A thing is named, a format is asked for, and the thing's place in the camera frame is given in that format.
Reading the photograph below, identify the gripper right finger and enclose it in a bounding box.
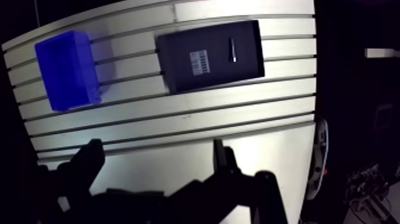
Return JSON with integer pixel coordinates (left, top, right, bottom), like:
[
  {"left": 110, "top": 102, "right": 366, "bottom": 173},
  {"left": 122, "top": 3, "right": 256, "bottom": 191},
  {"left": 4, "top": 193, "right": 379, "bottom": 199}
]
[{"left": 168, "top": 138, "right": 289, "bottom": 224}]

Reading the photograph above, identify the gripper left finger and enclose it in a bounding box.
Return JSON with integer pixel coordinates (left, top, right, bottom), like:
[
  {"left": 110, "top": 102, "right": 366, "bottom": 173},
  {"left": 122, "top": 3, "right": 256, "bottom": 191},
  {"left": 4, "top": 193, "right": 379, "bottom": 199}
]
[{"left": 36, "top": 138, "right": 107, "bottom": 224}]

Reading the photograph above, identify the steel bolt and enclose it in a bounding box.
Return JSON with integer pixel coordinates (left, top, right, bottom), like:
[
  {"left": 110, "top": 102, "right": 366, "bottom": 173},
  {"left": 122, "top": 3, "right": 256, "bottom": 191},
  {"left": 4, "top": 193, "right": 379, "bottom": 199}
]
[{"left": 228, "top": 38, "right": 238, "bottom": 63}]

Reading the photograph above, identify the blue bin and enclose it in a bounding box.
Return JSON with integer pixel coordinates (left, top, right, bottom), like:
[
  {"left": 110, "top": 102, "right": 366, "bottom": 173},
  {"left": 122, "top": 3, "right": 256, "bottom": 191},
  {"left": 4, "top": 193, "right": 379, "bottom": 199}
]
[{"left": 34, "top": 30, "right": 102, "bottom": 113}]

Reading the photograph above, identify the black tray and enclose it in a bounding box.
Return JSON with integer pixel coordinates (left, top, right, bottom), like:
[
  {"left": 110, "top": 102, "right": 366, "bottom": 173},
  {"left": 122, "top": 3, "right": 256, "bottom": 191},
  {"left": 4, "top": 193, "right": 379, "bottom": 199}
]
[{"left": 155, "top": 19, "right": 265, "bottom": 95}]

